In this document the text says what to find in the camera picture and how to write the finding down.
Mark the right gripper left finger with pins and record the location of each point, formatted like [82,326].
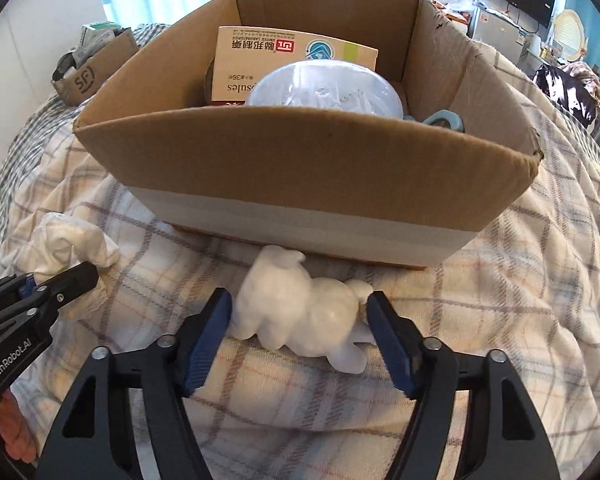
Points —
[92,435]

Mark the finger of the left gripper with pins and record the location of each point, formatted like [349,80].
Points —
[14,288]
[58,291]

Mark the medicine carton box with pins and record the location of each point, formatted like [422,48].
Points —
[245,54]

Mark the grey-green plastic hanger clip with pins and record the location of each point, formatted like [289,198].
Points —
[442,118]

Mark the left hand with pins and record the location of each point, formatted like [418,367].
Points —
[14,430]

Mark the white crumpled tissue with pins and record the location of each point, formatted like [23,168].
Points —
[60,242]

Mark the grey checked bed sheet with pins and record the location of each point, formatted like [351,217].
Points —
[47,169]

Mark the small brown cardboard box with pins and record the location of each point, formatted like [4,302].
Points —
[75,82]

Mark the green white box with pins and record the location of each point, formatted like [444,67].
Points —
[90,33]

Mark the large open cardboard box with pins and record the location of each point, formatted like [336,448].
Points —
[334,183]

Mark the dark jacket on chair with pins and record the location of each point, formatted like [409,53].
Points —
[575,87]

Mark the oval vanity mirror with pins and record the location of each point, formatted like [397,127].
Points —
[570,35]

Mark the silver mini fridge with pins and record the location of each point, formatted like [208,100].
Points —
[501,33]

